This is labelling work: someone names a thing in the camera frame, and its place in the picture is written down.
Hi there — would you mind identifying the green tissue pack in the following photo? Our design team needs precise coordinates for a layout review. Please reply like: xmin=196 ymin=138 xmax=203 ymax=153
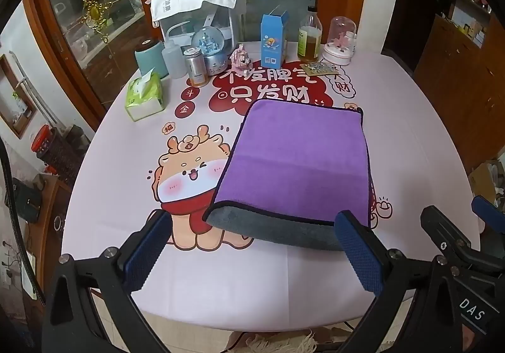
xmin=125 ymin=70 xmax=165 ymax=122

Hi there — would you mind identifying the fringed beige rug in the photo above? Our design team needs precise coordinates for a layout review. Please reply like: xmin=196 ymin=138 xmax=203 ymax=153
xmin=233 ymin=331 xmax=352 ymax=353

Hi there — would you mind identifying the silver metal can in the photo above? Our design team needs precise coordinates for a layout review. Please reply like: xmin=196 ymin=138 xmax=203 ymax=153
xmin=182 ymin=47 xmax=208 ymax=87

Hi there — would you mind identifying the wooden side cabinet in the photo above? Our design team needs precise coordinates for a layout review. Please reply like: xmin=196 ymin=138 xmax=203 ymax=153
xmin=24 ymin=175 xmax=72 ymax=283

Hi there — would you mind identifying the blue castle snow globe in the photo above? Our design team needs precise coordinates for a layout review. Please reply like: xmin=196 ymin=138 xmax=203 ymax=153
xmin=192 ymin=27 xmax=228 ymax=75

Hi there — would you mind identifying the dark wicker basket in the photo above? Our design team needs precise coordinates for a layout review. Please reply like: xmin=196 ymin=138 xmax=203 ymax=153
xmin=43 ymin=136 xmax=85 ymax=185

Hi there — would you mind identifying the white plastic squeeze bottle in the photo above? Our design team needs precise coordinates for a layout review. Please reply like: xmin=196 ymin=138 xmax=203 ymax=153
xmin=161 ymin=38 xmax=187 ymax=79

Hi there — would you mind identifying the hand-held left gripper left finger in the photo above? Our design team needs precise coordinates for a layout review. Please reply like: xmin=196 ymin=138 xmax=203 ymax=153
xmin=41 ymin=210 xmax=174 ymax=353

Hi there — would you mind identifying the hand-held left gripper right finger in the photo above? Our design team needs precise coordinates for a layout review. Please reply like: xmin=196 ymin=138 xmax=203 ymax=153
xmin=335 ymin=210 xmax=466 ymax=353

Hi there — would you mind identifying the cardboard box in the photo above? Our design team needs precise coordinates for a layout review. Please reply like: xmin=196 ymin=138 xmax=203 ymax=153
xmin=469 ymin=160 xmax=505 ymax=204

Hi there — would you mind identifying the glass dome music box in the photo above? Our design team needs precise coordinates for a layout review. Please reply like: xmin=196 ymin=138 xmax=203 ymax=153
xmin=322 ymin=16 xmax=358 ymax=66

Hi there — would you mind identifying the brown wooden cabinet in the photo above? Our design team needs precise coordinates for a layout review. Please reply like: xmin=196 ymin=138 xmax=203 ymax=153
xmin=414 ymin=14 xmax=505 ymax=164

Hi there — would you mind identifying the white countertop appliance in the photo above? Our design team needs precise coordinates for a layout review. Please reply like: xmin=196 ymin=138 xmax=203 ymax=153
xmin=160 ymin=2 xmax=246 ymax=58

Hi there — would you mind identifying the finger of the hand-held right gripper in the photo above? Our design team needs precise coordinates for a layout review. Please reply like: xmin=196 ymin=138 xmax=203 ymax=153
xmin=419 ymin=206 xmax=487 ymax=272
xmin=471 ymin=195 xmax=505 ymax=228

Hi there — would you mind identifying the red lidded jar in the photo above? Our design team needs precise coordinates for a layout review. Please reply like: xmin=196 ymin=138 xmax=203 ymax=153
xmin=32 ymin=125 xmax=56 ymax=158

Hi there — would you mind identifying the gold door ornament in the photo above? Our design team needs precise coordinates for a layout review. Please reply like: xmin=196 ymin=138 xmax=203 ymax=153
xmin=82 ymin=0 xmax=116 ymax=44

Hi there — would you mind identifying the teal cylindrical container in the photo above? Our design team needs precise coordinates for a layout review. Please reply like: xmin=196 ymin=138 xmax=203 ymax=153
xmin=134 ymin=38 xmax=165 ymax=75

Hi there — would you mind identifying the pink toy figure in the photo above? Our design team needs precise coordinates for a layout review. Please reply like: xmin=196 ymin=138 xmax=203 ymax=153
xmin=230 ymin=43 xmax=254 ymax=70

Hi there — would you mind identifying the blue paper carton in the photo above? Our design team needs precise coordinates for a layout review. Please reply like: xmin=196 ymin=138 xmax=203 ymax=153
xmin=259 ymin=10 xmax=289 ymax=66

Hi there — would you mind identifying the purple and grey towel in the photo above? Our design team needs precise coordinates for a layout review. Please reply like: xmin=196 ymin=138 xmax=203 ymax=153
xmin=202 ymin=98 xmax=375 ymax=252

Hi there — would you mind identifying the glass bottle of yellow oil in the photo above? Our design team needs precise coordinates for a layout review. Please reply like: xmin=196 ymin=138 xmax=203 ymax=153
xmin=298 ymin=6 xmax=323 ymax=63

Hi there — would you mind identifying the blister pill pack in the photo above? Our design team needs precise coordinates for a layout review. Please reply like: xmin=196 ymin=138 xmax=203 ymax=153
xmin=304 ymin=61 xmax=340 ymax=78

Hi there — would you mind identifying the black bag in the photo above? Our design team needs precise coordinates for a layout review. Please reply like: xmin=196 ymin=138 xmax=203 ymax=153
xmin=10 ymin=177 xmax=42 ymax=220

